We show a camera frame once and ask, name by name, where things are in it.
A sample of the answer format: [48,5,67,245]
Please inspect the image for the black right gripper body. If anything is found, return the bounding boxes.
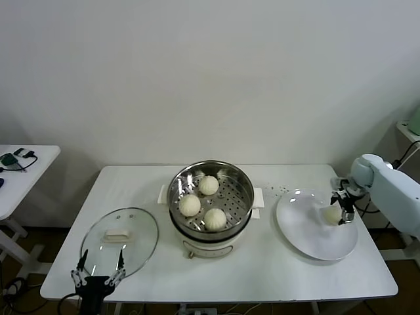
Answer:
[337,188,357,214]

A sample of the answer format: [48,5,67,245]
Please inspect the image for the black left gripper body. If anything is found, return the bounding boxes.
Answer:
[75,275,114,315]

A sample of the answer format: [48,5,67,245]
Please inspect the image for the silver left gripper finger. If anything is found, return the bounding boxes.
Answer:
[71,249,89,286]
[108,249,127,285]

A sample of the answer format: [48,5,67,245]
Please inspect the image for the white steamed baozi bun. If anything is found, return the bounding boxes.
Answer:
[198,175,220,196]
[178,194,201,217]
[321,205,343,226]
[203,208,227,231]

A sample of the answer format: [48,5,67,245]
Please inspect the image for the glass lid with white handle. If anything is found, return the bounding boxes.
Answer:
[80,206,160,282]

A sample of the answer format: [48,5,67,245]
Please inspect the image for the stainless steel steamer basket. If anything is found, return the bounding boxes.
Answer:
[158,159,265,239]

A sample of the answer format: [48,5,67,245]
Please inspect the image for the white round plate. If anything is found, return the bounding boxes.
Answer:
[275,188,358,262]

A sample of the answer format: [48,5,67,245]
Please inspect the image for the dark crumb speckles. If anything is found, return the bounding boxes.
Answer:
[262,183,289,196]

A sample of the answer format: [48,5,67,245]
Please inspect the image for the white power strip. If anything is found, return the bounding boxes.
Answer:
[178,304,219,315]

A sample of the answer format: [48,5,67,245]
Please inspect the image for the pale green appliance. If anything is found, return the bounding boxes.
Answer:
[408,106,420,136]

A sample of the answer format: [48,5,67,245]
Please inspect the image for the white side table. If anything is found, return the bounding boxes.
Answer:
[0,144,62,273]

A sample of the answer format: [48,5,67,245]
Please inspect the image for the green small device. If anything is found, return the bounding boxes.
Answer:
[0,153,19,167]

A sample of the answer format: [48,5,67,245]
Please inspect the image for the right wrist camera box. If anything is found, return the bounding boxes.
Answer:
[330,177,352,190]

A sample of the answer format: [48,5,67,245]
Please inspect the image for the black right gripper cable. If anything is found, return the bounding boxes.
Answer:
[354,196,379,215]

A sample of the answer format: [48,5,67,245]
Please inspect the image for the tangled floor cables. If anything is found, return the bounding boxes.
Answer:
[0,277,27,299]

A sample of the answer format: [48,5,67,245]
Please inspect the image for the black power adapter cable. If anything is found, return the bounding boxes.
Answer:
[392,139,420,168]

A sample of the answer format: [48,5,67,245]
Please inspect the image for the thin black cable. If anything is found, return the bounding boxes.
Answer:
[0,151,39,173]

